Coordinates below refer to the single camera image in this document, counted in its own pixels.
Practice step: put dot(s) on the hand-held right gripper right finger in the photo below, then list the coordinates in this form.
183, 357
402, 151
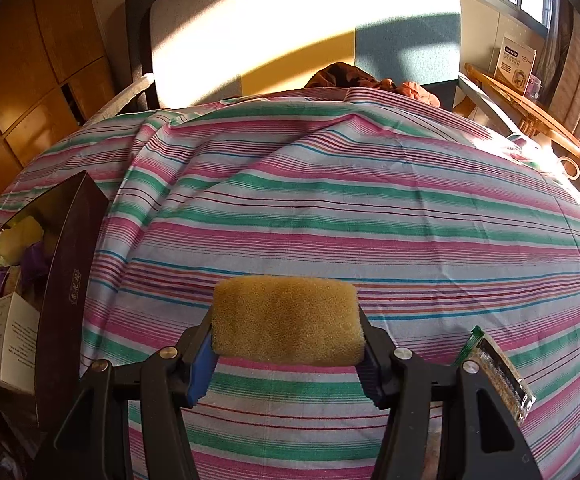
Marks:
367, 375

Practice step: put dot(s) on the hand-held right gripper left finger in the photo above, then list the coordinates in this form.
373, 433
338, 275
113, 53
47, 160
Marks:
201, 367

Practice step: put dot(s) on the yellow sponge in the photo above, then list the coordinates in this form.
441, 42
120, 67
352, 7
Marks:
285, 320
25, 232

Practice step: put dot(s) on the gold metal tin box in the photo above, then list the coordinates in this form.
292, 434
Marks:
70, 270

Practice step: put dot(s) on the cardboard box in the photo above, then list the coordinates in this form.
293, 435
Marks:
12, 340

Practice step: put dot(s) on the purple packet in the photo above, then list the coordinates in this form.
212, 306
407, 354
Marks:
35, 262

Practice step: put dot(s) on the clear green-edged snack packet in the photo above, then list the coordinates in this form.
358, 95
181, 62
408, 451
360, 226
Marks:
505, 380

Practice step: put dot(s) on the striped bedsheet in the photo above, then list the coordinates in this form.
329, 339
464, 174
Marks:
345, 200

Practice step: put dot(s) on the white mattress edge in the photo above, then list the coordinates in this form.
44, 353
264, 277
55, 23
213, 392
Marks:
120, 92

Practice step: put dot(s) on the white mug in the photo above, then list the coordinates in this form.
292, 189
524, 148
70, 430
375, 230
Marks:
570, 166

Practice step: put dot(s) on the brown cloth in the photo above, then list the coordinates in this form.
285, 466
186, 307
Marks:
350, 77

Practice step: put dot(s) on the wooden desk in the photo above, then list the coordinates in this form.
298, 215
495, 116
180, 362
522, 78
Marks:
515, 100

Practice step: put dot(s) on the white printed carton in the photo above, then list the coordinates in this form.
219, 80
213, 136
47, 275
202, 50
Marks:
515, 62

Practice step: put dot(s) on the wooden wardrobe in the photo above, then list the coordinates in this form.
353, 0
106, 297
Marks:
20, 70

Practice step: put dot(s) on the striped beige curtain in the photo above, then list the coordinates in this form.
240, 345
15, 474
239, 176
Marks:
577, 70

